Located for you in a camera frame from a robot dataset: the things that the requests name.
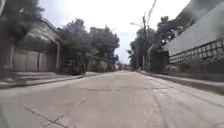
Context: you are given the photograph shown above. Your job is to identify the group of trees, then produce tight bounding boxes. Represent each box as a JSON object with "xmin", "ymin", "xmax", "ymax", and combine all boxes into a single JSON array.
[
  {"xmin": 126, "ymin": 14, "xmax": 194, "ymax": 71},
  {"xmin": 58, "ymin": 18, "xmax": 121, "ymax": 75}
]

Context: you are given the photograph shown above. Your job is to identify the grey concrete road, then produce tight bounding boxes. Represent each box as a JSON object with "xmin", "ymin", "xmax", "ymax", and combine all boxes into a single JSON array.
[{"xmin": 0, "ymin": 70, "xmax": 224, "ymax": 128}]

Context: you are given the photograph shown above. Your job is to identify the utility pole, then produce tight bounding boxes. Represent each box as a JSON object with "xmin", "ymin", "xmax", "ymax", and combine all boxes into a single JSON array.
[{"xmin": 129, "ymin": 14, "xmax": 149, "ymax": 71}]

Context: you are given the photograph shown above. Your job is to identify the pale concrete pavement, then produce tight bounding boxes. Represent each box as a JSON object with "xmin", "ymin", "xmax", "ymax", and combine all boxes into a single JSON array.
[{"xmin": 136, "ymin": 69, "xmax": 224, "ymax": 96}]

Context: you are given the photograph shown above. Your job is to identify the building with pale gate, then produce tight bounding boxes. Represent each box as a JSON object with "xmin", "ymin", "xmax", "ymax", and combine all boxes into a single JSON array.
[{"xmin": 0, "ymin": 18, "xmax": 63, "ymax": 73}]

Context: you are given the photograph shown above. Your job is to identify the grey concrete pavement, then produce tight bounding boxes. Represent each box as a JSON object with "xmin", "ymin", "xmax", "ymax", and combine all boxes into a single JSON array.
[{"xmin": 0, "ymin": 70, "xmax": 101, "ymax": 90}]

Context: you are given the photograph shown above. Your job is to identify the low bushes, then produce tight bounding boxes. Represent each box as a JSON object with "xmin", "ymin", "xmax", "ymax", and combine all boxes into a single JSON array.
[{"xmin": 149, "ymin": 49, "xmax": 224, "ymax": 83}]

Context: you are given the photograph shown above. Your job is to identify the dark tree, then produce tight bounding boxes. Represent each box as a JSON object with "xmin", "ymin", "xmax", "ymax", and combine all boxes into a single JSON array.
[{"xmin": 0, "ymin": 0, "xmax": 45, "ymax": 48}]

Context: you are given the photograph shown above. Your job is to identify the overhead wires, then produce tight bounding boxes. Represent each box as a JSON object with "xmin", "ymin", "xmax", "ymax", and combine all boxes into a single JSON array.
[{"xmin": 141, "ymin": 0, "xmax": 158, "ymax": 26}]

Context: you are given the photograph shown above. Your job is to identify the white wall with block grille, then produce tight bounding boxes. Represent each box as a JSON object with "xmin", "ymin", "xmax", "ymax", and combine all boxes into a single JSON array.
[{"xmin": 163, "ymin": 1, "xmax": 224, "ymax": 66}]

